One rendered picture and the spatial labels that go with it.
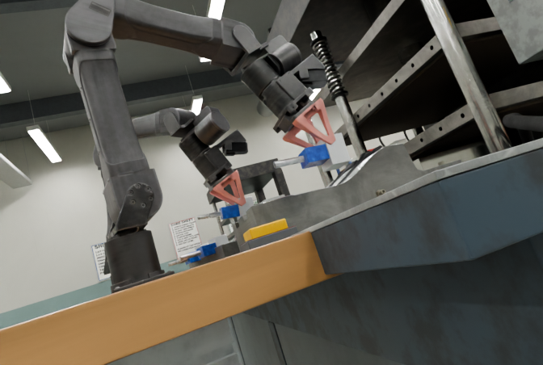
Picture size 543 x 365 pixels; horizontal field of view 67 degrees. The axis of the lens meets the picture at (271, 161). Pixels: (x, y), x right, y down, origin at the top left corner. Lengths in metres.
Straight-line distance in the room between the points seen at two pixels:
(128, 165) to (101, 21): 0.22
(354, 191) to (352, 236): 0.61
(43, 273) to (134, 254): 7.81
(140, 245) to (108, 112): 0.19
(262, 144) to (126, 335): 8.64
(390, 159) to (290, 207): 0.26
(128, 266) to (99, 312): 0.28
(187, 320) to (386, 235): 0.14
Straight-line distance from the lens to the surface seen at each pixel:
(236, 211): 0.96
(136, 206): 0.57
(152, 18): 0.73
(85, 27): 0.67
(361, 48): 1.90
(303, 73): 0.78
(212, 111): 0.94
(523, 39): 1.35
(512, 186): 0.20
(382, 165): 0.91
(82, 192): 8.46
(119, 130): 0.62
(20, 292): 8.43
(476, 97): 1.31
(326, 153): 0.73
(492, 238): 0.19
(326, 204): 0.84
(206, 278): 0.30
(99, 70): 0.65
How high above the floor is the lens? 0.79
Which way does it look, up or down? 12 degrees up
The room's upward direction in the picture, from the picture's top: 18 degrees counter-clockwise
